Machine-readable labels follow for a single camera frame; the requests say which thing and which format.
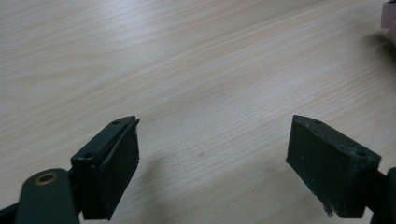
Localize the purple sandal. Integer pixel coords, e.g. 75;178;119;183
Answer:
380;0;396;32

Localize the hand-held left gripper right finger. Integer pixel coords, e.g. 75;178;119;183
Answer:
285;114;382;218

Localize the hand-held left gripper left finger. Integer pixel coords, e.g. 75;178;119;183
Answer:
70;115;141;221

